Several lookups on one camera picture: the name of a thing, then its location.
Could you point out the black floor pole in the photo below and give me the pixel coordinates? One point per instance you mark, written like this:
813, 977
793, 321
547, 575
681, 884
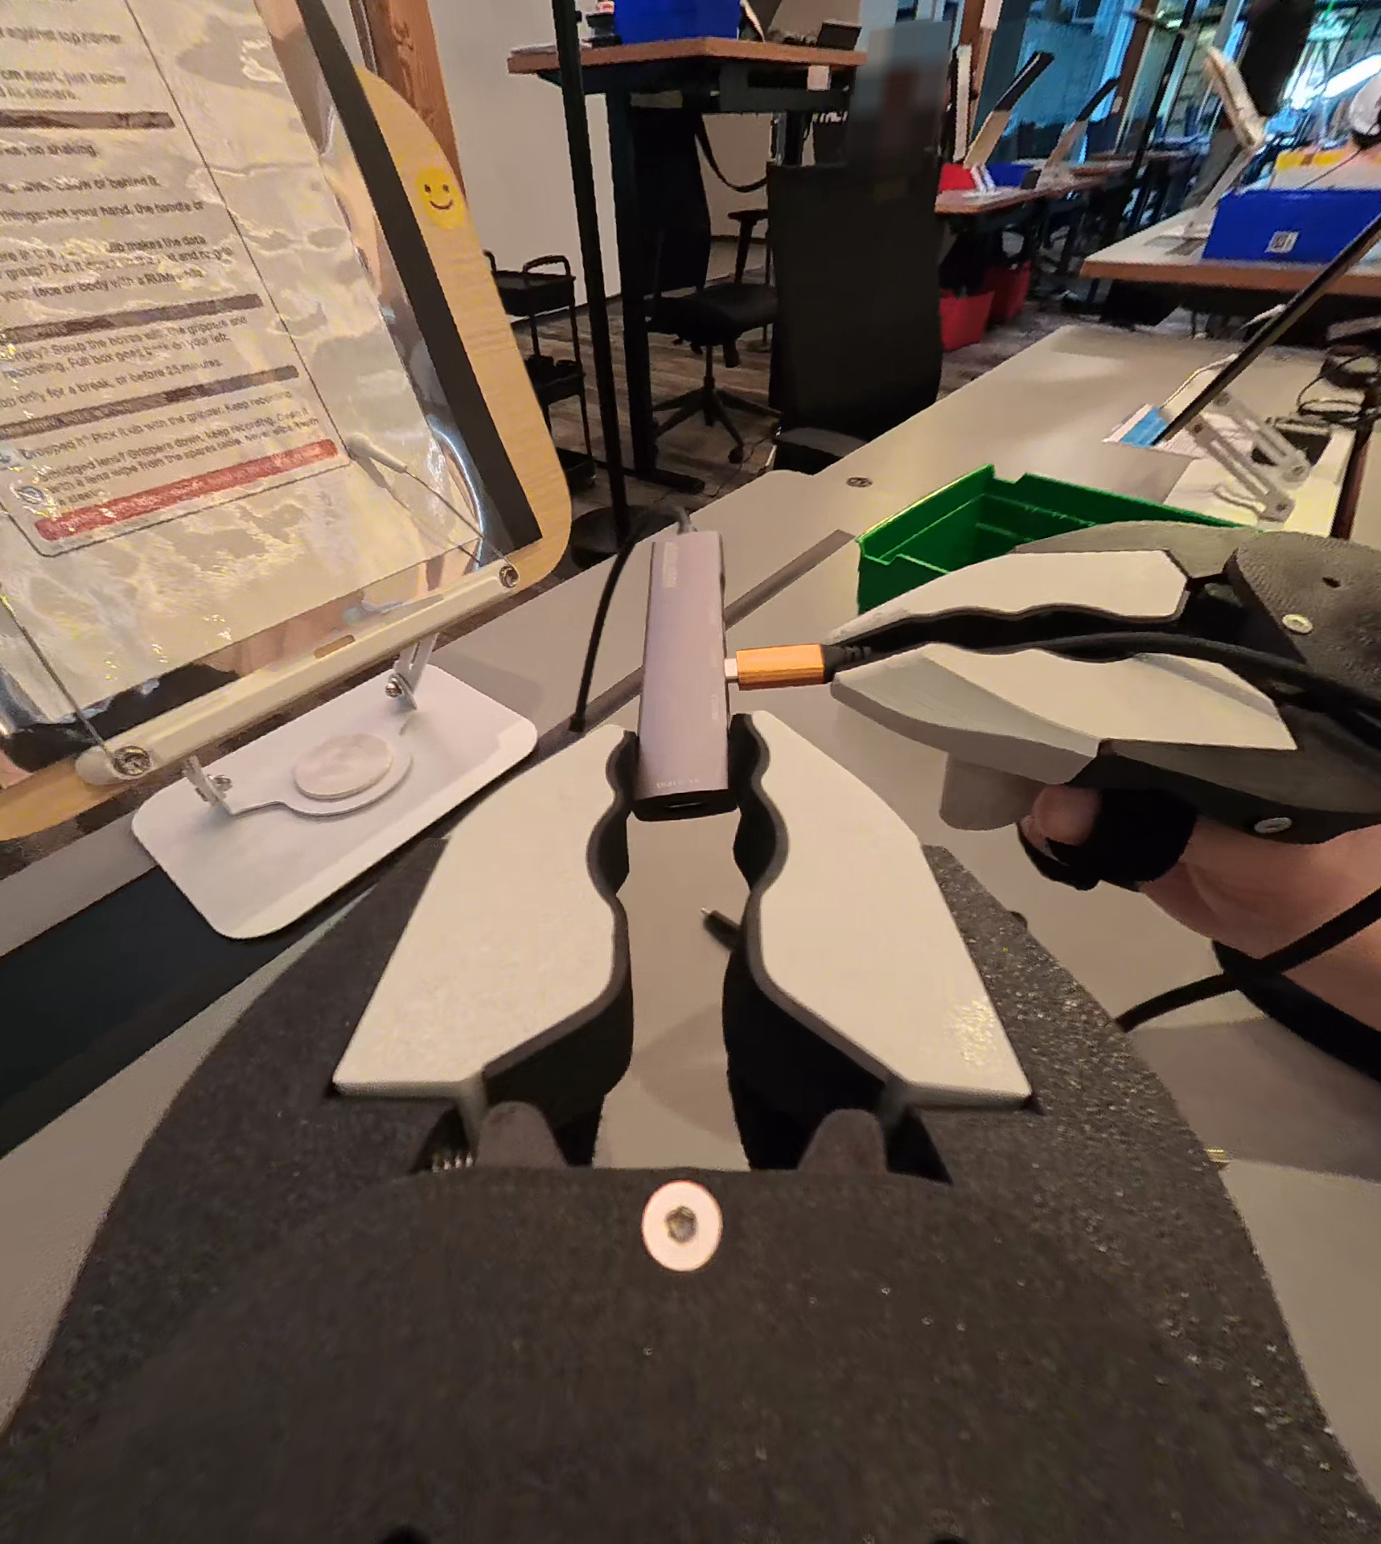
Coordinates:
582, 241

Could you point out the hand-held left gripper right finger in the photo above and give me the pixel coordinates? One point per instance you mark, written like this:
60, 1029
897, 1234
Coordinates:
871, 953

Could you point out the blue storage bin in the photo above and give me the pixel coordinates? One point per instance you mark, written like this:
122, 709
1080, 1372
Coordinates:
672, 20

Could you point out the red storage bin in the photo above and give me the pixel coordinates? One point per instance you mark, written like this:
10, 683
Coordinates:
966, 316

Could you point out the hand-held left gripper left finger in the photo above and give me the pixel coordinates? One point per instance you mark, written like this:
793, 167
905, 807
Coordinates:
485, 942

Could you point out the laminated instruction sheet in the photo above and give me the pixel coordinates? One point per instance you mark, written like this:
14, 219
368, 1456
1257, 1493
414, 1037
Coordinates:
135, 303

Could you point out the black office chair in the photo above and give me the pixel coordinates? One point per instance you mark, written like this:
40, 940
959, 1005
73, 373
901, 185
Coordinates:
720, 319

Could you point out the yellow smiley sticker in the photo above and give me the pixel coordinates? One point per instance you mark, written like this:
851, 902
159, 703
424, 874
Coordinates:
441, 197

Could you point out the wooden standing desk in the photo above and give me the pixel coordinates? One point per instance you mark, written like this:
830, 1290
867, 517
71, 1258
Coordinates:
690, 55

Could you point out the black rolling cart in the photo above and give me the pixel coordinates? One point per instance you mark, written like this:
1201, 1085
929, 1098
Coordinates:
539, 351

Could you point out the black tablet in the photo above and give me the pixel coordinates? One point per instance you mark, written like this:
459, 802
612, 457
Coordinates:
1305, 303

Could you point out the black cabinet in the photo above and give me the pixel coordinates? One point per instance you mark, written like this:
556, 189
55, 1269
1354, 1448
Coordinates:
854, 303

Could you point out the person's right hand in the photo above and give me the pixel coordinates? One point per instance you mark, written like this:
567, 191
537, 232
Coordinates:
1257, 899

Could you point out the green plastic bin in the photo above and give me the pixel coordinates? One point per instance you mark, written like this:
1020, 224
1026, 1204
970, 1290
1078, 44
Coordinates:
957, 543

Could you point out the grey usb hub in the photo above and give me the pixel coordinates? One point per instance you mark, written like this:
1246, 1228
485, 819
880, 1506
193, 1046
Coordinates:
681, 675

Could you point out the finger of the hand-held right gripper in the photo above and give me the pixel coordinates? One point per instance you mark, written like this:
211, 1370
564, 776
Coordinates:
1065, 707
1065, 590

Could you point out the blue crate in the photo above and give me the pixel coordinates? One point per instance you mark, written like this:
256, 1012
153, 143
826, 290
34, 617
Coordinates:
1305, 224

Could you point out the instruction sheet on stand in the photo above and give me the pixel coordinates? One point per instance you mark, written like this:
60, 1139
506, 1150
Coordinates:
485, 362

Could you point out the white tablet stand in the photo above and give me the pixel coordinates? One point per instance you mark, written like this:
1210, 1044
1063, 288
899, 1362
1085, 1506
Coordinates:
1240, 454

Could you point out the white metal sheet stand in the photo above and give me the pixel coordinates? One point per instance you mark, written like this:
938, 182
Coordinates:
316, 834

